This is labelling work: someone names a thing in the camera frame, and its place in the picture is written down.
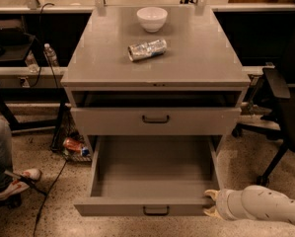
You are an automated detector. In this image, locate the white red sneaker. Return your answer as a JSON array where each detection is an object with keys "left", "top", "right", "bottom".
[{"left": 0, "top": 169, "right": 41, "bottom": 201}]

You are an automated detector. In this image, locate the black office chair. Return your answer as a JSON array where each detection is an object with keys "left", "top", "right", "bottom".
[{"left": 231, "top": 3, "right": 295, "bottom": 188}]

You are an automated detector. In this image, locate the black table stand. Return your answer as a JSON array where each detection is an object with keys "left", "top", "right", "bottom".
[{"left": 0, "top": 87, "right": 68, "bottom": 152}]

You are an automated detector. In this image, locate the black floor cable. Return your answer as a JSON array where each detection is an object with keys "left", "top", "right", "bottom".
[{"left": 32, "top": 159, "right": 69, "bottom": 237}]

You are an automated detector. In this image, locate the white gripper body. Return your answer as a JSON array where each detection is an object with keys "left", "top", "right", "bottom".
[{"left": 216, "top": 189, "right": 236, "bottom": 220}]

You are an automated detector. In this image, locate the white bowl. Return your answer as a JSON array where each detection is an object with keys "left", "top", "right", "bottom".
[{"left": 136, "top": 7, "right": 168, "bottom": 33}]

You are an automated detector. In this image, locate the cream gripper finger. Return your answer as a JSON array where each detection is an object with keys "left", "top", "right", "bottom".
[
  {"left": 203, "top": 205, "right": 222, "bottom": 219},
  {"left": 204, "top": 190, "right": 219, "bottom": 201}
]

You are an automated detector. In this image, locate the grey top drawer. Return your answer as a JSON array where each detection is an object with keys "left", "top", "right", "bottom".
[{"left": 71, "top": 108, "right": 241, "bottom": 135}]

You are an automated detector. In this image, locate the black stick tool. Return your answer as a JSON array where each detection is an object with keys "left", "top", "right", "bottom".
[{"left": 5, "top": 170, "right": 47, "bottom": 196}]

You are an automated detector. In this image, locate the crushed silver can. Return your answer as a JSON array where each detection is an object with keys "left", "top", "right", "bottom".
[{"left": 127, "top": 39, "right": 167, "bottom": 62}]

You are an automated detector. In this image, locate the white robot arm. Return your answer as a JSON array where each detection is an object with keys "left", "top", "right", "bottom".
[{"left": 203, "top": 185, "right": 295, "bottom": 226}]

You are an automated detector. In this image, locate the grey drawer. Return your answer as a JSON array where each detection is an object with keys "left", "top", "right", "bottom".
[
  {"left": 75, "top": 135, "right": 221, "bottom": 216},
  {"left": 71, "top": 108, "right": 241, "bottom": 135}
]

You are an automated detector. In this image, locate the orange snack bag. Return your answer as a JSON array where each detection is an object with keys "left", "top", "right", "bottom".
[{"left": 63, "top": 137, "right": 89, "bottom": 157}]

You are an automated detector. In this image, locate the grey drawer cabinet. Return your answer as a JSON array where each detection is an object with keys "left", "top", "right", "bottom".
[{"left": 61, "top": 6, "right": 249, "bottom": 148}]

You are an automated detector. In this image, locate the clear water bottle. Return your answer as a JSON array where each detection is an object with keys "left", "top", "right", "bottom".
[{"left": 44, "top": 43, "right": 59, "bottom": 68}]

